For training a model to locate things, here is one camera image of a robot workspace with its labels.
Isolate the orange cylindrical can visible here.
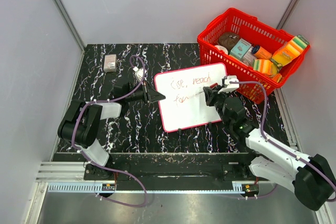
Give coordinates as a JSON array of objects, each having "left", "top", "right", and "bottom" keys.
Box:
[{"left": 251, "top": 45, "right": 272, "bottom": 60}]

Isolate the yellow sponge pack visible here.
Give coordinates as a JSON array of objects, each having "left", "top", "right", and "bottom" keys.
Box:
[{"left": 270, "top": 35, "right": 310, "bottom": 68}]

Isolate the white slotted cable duct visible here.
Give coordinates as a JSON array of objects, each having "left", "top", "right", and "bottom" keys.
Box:
[{"left": 48, "top": 182, "right": 115, "bottom": 193}]

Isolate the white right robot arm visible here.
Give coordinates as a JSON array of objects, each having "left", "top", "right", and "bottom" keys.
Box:
[{"left": 203, "top": 85, "right": 335, "bottom": 211}]

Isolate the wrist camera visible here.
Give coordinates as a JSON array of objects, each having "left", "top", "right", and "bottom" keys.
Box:
[
  {"left": 218, "top": 76, "right": 239, "bottom": 94},
  {"left": 133, "top": 67, "right": 145, "bottom": 82}
]

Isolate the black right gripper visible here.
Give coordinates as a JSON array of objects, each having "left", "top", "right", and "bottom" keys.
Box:
[{"left": 204, "top": 85, "right": 232, "bottom": 127}]

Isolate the red plastic basket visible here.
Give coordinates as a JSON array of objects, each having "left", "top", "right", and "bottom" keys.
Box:
[{"left": 197, "top": 8, "right": 310, "bottom": 104}]

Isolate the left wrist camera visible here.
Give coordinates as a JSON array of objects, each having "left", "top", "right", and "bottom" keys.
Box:
[{"left": 133, "top": 67, "right": 145, "bottom": 82}]

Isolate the pink framed whiteboard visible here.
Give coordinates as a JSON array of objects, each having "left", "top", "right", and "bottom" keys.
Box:
[{"left": 154, "top": 63, "right": 226, "bottom": 132}]

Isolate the small pink white box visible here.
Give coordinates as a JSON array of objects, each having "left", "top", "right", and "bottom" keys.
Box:
[{"left": 103, "top": 54, "right": 117, "bottom": 72}]

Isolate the striped sponge stack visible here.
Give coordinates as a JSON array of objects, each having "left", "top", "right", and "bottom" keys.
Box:
[{"left": 253, "top": 59, "right": 279, "bottom": 77}]

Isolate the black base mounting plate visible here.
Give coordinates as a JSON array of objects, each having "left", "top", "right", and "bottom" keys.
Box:
[{"left": 83, "top": 152, "right": 271, "bottom": 190}]

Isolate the teal white carton box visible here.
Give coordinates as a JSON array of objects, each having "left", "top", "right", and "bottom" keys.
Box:
[{"left": 229, "top": 38, "right": 252, "bottom": 61}]

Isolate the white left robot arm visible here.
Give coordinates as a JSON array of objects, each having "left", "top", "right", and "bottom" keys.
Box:
[{"left": 57, "top": 81, "right": 165, "bottom": 180}]

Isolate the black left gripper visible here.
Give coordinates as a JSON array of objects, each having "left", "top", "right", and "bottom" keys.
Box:
[{"left": 125, "top": 81, "right": 165, "bottom": 104}]

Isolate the brown round bread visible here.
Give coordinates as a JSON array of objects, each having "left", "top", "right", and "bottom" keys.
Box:
[{"left": 217, "top": 32, "right": 240, "bottom": 50}]

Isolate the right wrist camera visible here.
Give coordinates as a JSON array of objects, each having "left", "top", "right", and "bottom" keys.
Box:
[{"left": 218, "top": 76, "right": 239, "bottom": 94}]

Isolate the white tape roll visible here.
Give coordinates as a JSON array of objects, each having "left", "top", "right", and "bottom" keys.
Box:
[{"left": 215, "top": 45, "right": 229, "bottom": 55}]

